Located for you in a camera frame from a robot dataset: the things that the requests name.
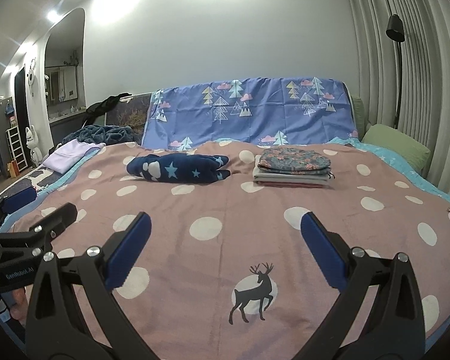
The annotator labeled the navy fleece star pajama top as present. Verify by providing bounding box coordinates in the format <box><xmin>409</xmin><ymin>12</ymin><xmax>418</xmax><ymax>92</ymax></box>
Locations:
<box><xmin>127</xmin><ymin>153</ymin><xmax>231</xmax><ymax>185</ymax></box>

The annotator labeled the blue tree print sheet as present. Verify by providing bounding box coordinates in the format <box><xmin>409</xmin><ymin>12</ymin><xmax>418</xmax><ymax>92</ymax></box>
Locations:
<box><xmin>141</xmin><ymin>76</ymin><xmax>359</xmax><ymax>151</ymax></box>

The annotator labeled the white ladder shelf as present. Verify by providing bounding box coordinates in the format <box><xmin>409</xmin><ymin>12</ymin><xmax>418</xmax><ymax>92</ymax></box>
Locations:
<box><xmin>5</xmin><ymin>126</ymin><xmax>28</xmax><ymax>173</ymax></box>

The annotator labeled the dark teal fleece blanket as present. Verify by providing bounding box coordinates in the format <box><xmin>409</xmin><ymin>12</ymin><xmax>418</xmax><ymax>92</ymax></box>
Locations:
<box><xmin>61</xmin><ymin>125</ymin><xmax>136</xmax><ymax>146</ymax></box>

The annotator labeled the pink polka dot duvet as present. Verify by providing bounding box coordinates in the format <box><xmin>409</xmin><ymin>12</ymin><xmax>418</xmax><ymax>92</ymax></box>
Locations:
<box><xmin>11</xmin><ymin>142</ymin><xmax>450</xmax><ymax>359</ymax></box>

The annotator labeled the dark red folded garment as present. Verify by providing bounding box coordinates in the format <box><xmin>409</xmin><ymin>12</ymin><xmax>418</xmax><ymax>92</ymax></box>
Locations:
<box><xmin>254</xmin><ymin>181</ymin><xmax>331</xmax><ymax>189</ymax></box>

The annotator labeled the dark printed headboard cover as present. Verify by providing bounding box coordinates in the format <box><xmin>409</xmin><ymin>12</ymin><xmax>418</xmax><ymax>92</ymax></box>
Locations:
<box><xmin>105</xmin><ymin>93</ymin><xmax>152</xmax><ymax>144</ymax></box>

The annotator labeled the grey pleated curtain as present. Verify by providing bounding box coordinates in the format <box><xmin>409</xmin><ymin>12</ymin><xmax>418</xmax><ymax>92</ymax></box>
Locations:
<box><xmin>349</xmin><ymin>0</ymin><xmax>450</xmax><ymax>194</ymax></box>

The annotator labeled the green pillow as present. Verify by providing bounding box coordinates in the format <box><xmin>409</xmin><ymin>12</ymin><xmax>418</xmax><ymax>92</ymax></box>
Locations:
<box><xmin>362</xmin><ymin>124</ymin><xmax>431</xmax><ymax>172</ymax></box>

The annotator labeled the black garment on headboard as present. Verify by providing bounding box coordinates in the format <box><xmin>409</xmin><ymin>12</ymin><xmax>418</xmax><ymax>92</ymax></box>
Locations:
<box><xmin>82</xmin><ymin>92</ymin><xmax>131</xmax><ymax>127</ymax></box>

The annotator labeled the black floor lamp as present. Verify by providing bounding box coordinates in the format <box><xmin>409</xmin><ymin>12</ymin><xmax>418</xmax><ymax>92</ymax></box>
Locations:
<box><xmin>386</xmin><ymin>13</ymin><xmax>406</xmax><ymax>129</ymax></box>

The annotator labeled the lavender folded cloth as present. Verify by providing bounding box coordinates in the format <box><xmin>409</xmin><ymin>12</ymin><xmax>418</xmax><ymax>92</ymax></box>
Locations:
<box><xmin>42</xmin><ymin>139</ymin><xmax>105</xmax><ymax>175</ymax></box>

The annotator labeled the white lucky cat figurine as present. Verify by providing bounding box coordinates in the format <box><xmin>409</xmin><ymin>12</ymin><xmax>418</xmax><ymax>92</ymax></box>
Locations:
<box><xmin>26</xmin><ymin>125</ymin><xmax>43</xmax><ymax>167</ymax></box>

